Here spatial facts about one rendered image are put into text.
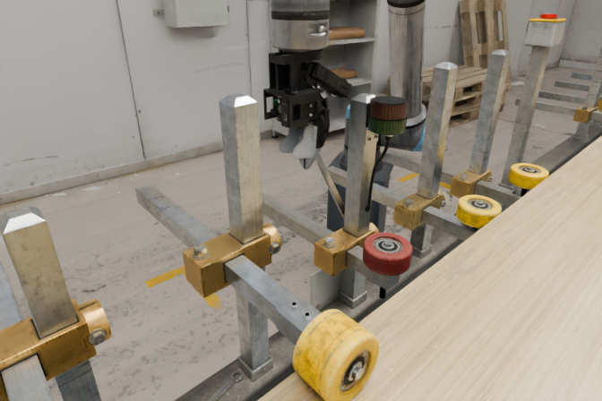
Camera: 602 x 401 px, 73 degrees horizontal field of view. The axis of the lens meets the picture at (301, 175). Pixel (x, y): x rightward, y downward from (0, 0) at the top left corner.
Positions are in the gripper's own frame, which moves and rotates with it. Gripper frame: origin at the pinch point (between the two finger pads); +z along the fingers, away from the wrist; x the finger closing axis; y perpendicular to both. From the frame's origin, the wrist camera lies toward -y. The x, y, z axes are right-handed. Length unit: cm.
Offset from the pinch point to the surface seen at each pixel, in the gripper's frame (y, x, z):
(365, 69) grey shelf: -265, -203, 42
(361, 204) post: -4.2, 9.6, 6.7
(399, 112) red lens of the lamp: -4.3, 15.4, -11.7
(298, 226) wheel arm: 0.1, -2.7, 15.1
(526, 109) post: -80, 8, 3
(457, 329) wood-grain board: 6.7, 34.7, 10.5
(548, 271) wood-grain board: -14.5, 38.3, 10.5
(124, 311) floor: 13, -103, 101
